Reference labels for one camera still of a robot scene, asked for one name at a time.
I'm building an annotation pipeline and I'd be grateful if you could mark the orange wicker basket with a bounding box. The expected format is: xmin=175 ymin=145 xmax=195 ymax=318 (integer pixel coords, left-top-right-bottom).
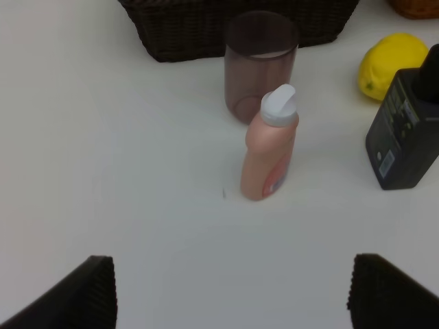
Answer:
xmin=388 ymin=0 xmax=439 ymax=20

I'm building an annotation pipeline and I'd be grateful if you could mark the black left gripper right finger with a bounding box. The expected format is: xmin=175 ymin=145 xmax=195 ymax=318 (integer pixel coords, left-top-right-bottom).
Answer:
xmin=346 ymin=254 xmax=438 ymax=329

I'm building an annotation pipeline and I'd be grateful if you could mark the pink bottle white cap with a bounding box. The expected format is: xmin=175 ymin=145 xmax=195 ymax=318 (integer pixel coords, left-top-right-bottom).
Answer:
xmin=240 ymin=84 xmax=299 ymax=201

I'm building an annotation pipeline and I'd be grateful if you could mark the yellow lemon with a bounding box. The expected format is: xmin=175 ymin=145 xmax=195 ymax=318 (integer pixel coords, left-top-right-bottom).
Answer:
xmin=357 ymin=33 xmax=429 ymax=101

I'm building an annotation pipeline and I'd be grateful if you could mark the dark green pump bottle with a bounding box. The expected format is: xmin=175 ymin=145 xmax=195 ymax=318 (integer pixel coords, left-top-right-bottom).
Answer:
xmin=365 ymin=45 xmax=438 ymax=190

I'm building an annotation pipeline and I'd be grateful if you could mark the translucent pink plastic cup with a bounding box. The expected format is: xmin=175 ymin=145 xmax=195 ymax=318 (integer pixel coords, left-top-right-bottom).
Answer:
xmin=224 ymin=11 xmax=299 ymax=124

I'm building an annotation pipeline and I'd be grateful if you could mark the dark brown wicker basket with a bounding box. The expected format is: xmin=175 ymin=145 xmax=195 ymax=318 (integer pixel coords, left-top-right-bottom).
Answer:
xmin=120 ymin=1 xmax=358 ymax=62

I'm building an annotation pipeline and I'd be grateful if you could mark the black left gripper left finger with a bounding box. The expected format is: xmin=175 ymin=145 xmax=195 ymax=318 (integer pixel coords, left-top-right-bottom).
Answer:
xmin=1 ymin=256 xmax=118 ymax=329

